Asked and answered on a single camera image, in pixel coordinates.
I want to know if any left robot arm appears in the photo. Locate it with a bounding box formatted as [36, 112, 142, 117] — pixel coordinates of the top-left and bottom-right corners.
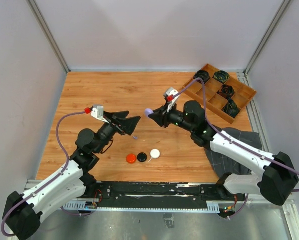
[0, 108, 141, 240]

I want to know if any dark rolled cloth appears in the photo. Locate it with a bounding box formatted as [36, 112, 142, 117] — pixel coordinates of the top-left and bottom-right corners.
[222, 98, 241, 118]
[213, 70, 231, 84]
[193, 70, 211, 84]
[217, 84, 235, 100]

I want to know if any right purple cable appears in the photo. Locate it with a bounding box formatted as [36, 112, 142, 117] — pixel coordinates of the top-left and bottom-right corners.
[167, 77, 299, 193]

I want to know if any black earbud case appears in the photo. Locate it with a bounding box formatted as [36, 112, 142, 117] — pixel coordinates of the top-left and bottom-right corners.
[137, 152, 148, 163]

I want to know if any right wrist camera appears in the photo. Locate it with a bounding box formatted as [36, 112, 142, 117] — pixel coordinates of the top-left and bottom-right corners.
[163, 87, 179, 103]

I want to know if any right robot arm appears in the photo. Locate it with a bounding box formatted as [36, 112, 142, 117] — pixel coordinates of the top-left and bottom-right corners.
[145, 100, 299, 206]

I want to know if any grey checked cloth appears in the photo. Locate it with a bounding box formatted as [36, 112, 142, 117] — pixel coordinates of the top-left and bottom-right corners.
[205, 127, 263, 178]

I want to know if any orange earbud case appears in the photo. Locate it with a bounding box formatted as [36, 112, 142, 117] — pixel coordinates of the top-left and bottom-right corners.
[126, 153, 137, 164]

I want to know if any grey cable duct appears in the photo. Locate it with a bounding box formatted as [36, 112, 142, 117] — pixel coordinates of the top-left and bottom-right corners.
[63, 200, 221, 214]

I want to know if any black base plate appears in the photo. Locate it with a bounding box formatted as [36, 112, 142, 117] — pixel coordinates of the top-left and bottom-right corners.
[84, 181, 246, 208]

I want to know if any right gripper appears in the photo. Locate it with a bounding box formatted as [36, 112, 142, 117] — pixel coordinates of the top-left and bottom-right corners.
[148, 101, 195, 133]

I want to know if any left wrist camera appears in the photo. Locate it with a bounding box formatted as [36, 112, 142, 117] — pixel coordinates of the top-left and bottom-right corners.
[91, 104, 109, 123]

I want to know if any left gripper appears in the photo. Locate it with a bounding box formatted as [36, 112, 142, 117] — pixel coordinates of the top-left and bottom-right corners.
[94, 111, 141, 154]

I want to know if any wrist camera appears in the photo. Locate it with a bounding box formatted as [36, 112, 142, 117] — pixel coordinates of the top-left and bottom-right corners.
[91, 104, 109, 123]
[163, 87, 179, 103]

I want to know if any white earbud case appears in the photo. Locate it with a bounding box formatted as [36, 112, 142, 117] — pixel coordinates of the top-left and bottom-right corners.
[150, 149, 161, 159]

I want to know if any wooden divided tray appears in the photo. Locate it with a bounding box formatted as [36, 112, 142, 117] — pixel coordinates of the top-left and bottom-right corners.
[182, 64, 257, 124]

